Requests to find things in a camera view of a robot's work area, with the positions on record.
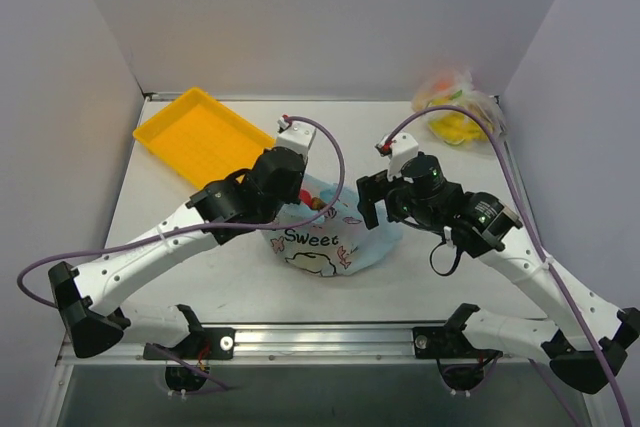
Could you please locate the red round fruit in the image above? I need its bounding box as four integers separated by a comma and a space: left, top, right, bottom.
299, 189, 314, 205

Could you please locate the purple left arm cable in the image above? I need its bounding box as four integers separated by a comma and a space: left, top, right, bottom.
17, 115, 347, 392

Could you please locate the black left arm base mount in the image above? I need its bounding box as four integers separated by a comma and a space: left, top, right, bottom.
152, 304, 236, 361

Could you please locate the yellow plastic tray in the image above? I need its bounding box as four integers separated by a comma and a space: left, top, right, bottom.
133, 87, 275, 189

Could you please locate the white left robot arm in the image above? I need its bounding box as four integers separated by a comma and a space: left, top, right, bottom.
48, 146, 307, 359

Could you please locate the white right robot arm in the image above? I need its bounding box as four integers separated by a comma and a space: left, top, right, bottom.
356, 153, 639, 394

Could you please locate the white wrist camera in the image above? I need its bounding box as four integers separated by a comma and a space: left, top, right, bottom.
375, 132, 419, 181
275, 115, 317, 162

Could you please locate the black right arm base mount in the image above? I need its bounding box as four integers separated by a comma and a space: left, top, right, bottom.
412, 303, 502, 360

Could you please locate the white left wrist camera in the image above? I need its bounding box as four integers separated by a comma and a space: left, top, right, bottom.
275, 115, 317, 162

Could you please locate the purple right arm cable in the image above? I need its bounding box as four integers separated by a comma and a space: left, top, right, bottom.
379, 105, 632, 427

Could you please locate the aluminium front rail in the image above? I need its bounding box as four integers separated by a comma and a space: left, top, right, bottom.
57, 316, 556, 365

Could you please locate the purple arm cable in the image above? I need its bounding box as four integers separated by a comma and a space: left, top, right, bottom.
17, 115, 347, 392
379, 105, 632, 427

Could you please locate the clear bag of yellow fruit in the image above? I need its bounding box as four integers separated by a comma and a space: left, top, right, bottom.
411, 69, 507, 146

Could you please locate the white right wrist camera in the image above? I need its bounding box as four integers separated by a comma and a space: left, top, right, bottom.
375, 132, 419, 181

